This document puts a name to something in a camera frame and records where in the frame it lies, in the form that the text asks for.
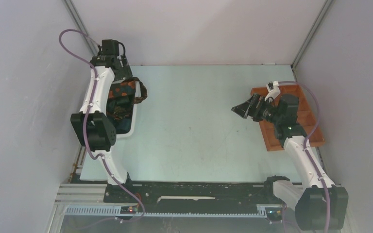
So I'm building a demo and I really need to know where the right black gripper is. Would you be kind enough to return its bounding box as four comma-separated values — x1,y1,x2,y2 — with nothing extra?
232,93,282,125

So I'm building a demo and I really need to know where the black orange floral tie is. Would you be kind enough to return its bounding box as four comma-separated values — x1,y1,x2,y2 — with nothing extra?
108,77,148,104

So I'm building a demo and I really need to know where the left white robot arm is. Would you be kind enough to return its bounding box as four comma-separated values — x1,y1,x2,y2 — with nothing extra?
70,39,144,202

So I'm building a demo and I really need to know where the orange compartment tray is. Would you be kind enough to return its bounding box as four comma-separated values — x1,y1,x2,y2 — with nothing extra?
259,84,325,151

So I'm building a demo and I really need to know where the white plastic basket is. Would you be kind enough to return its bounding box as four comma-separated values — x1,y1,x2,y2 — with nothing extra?
108,77,148,139

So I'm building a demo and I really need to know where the dark green tie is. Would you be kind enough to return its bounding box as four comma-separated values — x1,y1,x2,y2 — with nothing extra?
106,96,134,134

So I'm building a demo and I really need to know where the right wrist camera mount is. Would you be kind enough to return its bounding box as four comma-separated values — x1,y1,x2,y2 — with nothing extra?
265,81,281,103

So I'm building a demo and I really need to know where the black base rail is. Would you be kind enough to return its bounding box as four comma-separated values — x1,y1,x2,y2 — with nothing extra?
103,181,282,215

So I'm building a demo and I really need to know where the grey cable duct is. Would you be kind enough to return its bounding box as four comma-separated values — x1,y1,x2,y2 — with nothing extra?
65,205,271,218

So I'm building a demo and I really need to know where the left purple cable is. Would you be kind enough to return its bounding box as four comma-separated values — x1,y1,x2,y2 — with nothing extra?
58,29,146,224

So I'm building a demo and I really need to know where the aluminium frame profile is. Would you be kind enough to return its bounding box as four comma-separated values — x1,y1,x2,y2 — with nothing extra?
55,183,107,204

